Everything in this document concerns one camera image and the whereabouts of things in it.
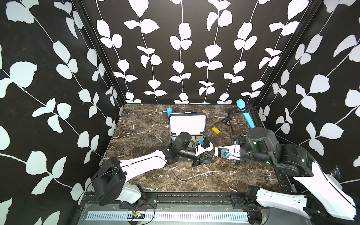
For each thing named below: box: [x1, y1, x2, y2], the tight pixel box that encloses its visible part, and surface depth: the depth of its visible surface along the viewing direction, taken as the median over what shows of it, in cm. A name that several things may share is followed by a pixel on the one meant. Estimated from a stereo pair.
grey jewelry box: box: [169, 112, 208, 145], surface depth 92 cm
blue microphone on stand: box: [236, 98, 256, 129], surface depth 88 cm
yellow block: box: [211, 126, 221, 135], surface depth 106 cm
